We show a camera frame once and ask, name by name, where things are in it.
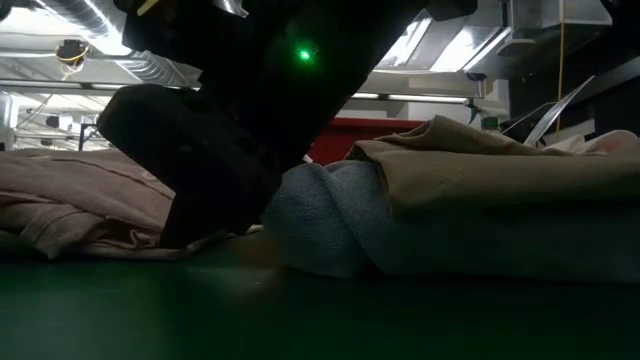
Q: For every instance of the black metal stand frame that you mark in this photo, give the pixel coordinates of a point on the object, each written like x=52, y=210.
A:
x=82, y=137

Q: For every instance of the long corrugated silver duct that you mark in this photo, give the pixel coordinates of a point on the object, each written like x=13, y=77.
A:
x=150, y=67

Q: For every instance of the red plastic laundry basket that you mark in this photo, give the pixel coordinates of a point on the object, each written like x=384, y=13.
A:
x=350, y=137

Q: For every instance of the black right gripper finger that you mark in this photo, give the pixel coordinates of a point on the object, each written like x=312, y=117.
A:
x=200, y=165

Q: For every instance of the grey slanted strip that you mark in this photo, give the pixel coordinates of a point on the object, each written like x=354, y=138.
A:
x=555, y=117

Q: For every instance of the long LED light bar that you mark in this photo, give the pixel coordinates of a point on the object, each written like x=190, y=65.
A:
x=425, y=98

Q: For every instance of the pink garment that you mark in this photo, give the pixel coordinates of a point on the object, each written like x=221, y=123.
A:
x=75, y=200

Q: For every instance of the light blue denim jeans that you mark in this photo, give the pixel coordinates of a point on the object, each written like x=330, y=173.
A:
x=340, y=225

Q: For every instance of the yellow black ceiling device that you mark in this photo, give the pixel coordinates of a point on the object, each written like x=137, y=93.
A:
x=72, y=51

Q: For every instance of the beige garment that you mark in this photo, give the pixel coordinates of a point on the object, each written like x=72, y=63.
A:
x=475, y=165

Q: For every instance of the green table mat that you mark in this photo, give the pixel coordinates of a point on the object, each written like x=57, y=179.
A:
x=350, y=320

